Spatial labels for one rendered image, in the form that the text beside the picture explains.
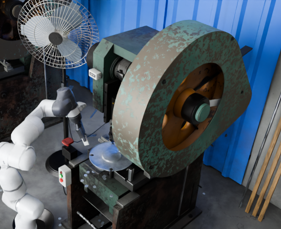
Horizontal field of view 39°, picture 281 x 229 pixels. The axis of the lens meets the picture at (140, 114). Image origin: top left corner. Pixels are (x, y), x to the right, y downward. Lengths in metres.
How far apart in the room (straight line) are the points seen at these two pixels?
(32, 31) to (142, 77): 1.38
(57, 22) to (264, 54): 1.51
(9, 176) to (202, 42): 1.11
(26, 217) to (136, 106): 0.89
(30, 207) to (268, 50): 1.95
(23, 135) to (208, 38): 0.99
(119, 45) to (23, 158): 0.81
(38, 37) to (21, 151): 1.18
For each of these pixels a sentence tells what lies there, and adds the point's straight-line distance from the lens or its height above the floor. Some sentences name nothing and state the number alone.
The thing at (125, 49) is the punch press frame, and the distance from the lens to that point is 2.18.
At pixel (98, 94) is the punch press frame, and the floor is 1.17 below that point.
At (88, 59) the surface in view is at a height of 1.34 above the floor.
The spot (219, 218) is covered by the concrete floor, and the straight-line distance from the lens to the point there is 3.34.
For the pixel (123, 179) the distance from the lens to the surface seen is 2.49.
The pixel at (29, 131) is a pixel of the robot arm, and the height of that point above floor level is 1.22.
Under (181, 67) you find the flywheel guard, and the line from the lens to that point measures 1.77.
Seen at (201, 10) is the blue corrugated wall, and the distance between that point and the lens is 3.28.
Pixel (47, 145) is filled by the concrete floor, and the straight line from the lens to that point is 3.89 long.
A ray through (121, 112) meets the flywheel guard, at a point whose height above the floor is 1.41.
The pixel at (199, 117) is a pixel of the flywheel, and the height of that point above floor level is 1.32.
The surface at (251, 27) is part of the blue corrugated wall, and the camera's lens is 3.06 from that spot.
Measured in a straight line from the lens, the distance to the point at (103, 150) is 2.56.
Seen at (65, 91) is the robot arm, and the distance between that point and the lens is 2.24.
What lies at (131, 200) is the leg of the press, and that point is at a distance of 2.44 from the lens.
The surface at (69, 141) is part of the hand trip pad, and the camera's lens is 2.67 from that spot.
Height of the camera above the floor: 2.39
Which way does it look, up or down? 33 degrees down
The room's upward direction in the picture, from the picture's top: 5 degrees clockwise
